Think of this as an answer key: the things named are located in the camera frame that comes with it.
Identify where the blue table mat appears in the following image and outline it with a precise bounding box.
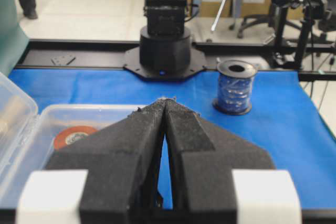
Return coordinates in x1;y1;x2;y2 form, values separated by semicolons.
9;69;335;209

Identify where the black aluminium rail frame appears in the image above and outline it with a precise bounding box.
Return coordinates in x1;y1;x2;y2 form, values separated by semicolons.
16;39;335;82

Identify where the clear plastic toolbox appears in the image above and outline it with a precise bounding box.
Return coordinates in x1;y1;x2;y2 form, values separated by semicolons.
1;74;140;209

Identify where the blue wire spool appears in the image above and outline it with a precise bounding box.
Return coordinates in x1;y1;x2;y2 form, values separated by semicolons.
213;60;258;115

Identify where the black camera stand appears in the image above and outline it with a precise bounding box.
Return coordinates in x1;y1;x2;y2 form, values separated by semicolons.
257;0;336;70

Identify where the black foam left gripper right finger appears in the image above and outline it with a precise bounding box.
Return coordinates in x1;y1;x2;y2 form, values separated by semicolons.
164;98;302;224

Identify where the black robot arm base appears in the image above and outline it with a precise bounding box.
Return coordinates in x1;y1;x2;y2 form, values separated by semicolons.
123;0;206;80

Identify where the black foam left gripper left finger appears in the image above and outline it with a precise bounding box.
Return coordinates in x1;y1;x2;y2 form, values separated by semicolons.
16;98;167;224

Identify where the red tape roll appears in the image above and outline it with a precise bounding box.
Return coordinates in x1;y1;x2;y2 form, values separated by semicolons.
53;125;97;150

